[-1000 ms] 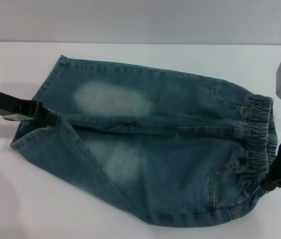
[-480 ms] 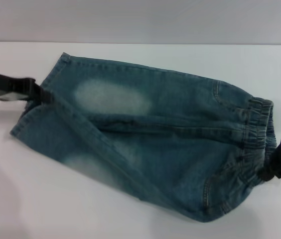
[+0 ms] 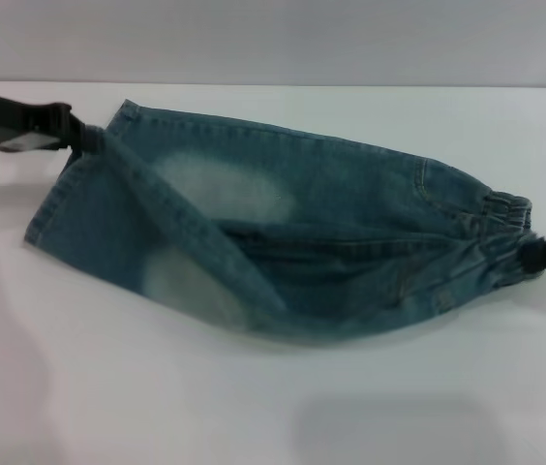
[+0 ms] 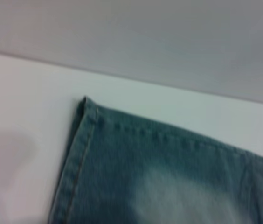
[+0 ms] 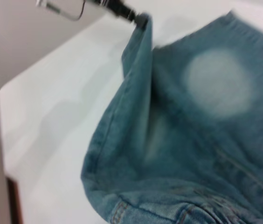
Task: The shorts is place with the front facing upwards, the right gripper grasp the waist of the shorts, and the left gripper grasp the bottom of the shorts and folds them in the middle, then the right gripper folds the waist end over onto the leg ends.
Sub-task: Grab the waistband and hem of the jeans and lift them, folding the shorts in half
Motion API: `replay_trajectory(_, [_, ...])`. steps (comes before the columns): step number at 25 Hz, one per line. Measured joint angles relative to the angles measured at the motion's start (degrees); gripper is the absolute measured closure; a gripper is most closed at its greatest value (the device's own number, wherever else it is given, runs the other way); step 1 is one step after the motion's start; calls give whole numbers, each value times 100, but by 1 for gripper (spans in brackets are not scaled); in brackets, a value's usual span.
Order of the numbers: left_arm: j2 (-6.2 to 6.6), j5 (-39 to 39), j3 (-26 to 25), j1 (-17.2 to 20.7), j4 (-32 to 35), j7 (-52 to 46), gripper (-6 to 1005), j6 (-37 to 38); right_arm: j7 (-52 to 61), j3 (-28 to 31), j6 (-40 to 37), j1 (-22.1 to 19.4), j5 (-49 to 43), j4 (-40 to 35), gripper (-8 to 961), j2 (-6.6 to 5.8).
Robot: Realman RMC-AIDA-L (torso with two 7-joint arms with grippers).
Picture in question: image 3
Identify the blue denim shorts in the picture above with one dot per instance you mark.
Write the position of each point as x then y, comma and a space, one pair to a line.
350, 218

